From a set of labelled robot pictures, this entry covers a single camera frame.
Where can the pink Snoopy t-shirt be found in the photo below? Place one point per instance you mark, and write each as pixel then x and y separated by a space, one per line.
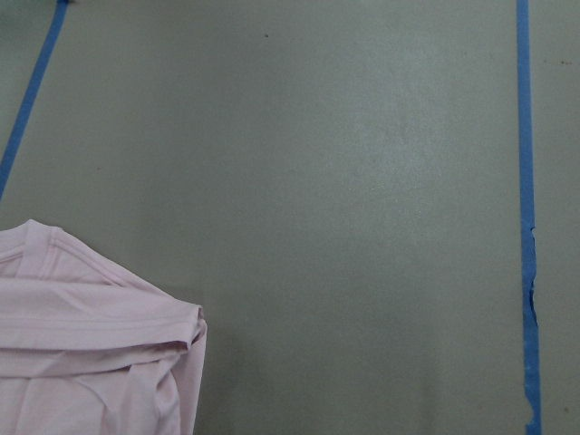
pixel 87 347

